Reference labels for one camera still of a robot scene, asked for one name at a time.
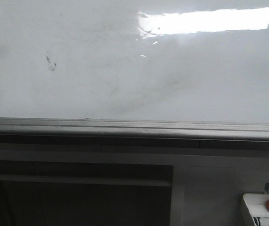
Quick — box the white control box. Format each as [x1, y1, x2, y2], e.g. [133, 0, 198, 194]
[240, 193, 269, 226]

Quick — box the white whiteboard with metal frame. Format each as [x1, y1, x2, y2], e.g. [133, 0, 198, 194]
[0, 0, 269, 141]

